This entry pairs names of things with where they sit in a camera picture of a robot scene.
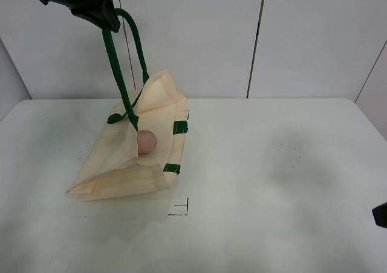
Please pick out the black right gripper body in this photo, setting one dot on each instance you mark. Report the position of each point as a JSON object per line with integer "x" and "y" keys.
{"x": 380, "y": 215}

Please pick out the pink peach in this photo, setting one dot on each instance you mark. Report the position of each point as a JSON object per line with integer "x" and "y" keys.
{"x": 146, "y": 142}

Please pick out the white linen bag green handles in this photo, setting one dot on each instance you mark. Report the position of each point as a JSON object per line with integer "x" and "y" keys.
{"x": 114, "y": 169}

